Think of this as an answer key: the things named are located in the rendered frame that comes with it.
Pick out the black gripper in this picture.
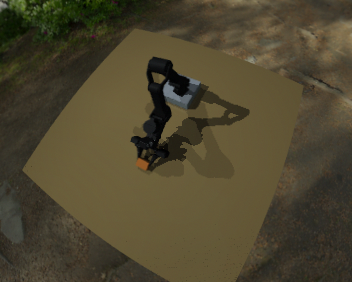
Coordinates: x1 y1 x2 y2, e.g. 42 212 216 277
131 133 169 166

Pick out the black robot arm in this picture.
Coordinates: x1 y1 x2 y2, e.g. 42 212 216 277
139 57 190 150

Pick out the brown block with black square face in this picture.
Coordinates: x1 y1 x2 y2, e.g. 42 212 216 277
136 157 149 171

